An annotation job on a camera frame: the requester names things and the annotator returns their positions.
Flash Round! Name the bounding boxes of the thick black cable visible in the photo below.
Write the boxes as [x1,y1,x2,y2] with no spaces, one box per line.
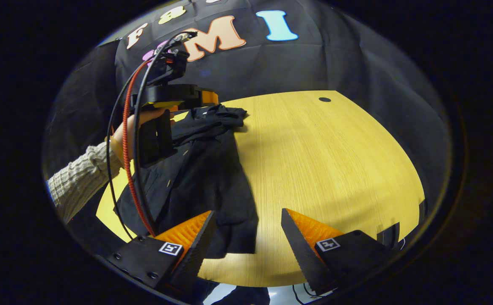
[132,36,188,236]

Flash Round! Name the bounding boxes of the black backdrop cloth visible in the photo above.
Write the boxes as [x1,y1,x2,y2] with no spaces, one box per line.
[43,0,452,212]

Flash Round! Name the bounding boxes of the thin black cable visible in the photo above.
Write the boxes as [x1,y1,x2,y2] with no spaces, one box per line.
[105,30,198,240]

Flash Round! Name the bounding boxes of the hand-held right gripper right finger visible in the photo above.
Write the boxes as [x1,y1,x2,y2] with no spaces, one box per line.
[281,208,393,296]

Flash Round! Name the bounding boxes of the black jacket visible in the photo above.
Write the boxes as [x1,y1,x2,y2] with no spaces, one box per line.
[114,104,260,259]

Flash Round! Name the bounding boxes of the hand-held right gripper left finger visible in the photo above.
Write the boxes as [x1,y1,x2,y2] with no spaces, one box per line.
[107,210,216,297]

